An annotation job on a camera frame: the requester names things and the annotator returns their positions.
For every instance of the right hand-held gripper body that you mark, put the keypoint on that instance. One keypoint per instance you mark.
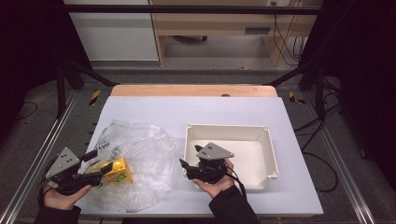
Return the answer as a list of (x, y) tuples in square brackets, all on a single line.
[(211, 168)]

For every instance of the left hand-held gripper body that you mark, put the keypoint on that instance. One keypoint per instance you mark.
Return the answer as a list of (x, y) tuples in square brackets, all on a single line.
[(63, 174)]

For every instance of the yellow carton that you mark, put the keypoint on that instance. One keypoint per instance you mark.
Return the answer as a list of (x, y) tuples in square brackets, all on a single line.
[(120, 172)]

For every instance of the clear plastic bag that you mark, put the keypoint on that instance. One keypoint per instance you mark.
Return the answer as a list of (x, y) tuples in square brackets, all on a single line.
[(149, 155)]

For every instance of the white plastic bin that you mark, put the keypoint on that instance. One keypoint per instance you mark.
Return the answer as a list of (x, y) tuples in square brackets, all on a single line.
[(252, 155)]

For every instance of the person's right hand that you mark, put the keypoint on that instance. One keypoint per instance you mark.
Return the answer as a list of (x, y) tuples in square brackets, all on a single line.
[(218, 188)]

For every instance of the person's left hand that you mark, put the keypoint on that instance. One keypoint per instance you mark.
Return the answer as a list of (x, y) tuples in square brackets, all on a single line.
[(63, 200)]

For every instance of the white table sheet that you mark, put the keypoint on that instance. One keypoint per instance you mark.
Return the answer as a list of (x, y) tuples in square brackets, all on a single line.
[(186, 112)]

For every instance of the yellow black tape strip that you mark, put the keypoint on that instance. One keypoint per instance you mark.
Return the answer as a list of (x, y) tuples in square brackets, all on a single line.
[(95, 97), (293, 98)]

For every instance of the white cabinet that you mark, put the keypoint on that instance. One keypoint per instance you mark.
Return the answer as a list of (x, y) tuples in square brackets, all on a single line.
[(115, 34)]

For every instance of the black curtain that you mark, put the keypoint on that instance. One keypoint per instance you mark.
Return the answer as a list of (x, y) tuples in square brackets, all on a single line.
[(364, 62), (28, 46)]

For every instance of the wooden desk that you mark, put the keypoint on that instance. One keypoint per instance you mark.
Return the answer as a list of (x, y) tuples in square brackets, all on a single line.
[(214, 23)]

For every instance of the aluminium floor rail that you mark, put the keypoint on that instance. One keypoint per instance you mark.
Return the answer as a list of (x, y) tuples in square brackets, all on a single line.
[(339, 155), (46, 143)]

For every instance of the black frame strut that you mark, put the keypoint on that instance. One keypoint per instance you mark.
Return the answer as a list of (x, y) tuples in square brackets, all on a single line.
[(90, 73), (292, 73)]

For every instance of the black horizontal frame bar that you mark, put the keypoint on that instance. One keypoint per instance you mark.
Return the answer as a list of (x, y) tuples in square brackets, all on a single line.
[(186, 9)]

